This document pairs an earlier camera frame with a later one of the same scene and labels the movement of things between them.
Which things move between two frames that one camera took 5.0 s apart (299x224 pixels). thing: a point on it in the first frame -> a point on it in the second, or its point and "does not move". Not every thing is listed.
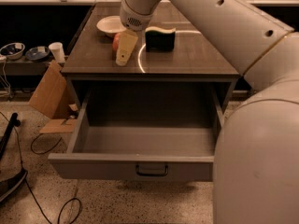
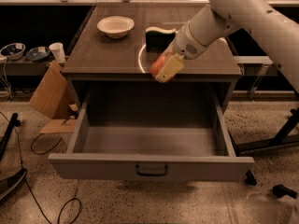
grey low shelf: x=23 y=67 does not move
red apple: x=116 y=40 -> x=157 y=65
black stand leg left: x=14 y=122 does not move
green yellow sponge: x=159 y=40 does not move
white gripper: x=133 y=19 -> x=188 y=46
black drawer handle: x=152 y=174 does not move
